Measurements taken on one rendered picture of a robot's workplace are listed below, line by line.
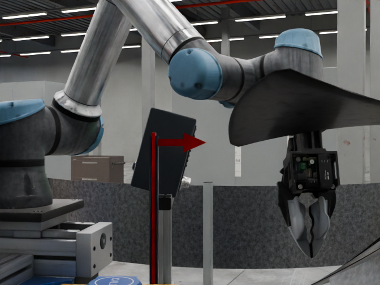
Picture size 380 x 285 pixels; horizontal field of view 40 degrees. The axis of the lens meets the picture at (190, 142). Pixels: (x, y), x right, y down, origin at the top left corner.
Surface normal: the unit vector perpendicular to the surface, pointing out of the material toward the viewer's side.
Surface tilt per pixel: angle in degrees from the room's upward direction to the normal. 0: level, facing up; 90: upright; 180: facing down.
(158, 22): 73
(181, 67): 90
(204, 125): 90
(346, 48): 90
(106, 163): 90
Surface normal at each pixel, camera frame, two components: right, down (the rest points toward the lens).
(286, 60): -0.64, -0.22
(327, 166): 0.00, -0.29
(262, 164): -0.37, 0.01
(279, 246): 0.07, 0.01
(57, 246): -0.17, 0.01
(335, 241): 0.31, 0.01
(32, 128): 0.73, 0.01
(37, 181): 0.79, -0.29
